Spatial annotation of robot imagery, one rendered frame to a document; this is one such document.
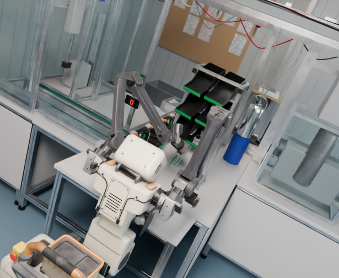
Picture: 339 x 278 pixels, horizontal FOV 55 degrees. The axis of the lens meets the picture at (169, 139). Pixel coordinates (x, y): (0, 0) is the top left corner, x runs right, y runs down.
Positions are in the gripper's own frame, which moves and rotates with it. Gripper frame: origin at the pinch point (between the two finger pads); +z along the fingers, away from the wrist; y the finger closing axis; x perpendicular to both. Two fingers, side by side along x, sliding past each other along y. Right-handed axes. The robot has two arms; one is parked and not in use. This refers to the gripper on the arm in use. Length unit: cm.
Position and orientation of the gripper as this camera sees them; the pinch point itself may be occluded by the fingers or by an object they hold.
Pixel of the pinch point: (183, 148)
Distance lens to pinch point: 204.7
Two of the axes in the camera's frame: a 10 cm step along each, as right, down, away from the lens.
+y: -7.2, -5.8, 3.7
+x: -6.4, 7.7, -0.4
